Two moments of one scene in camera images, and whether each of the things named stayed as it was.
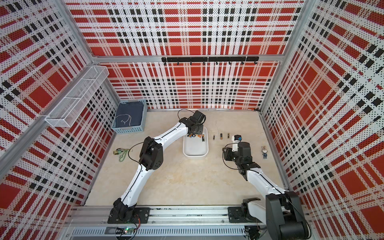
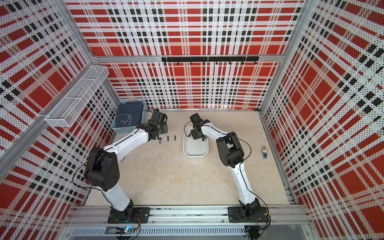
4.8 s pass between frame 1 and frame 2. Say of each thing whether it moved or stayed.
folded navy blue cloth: stayed
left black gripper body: moved
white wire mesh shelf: stayed
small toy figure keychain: stayed
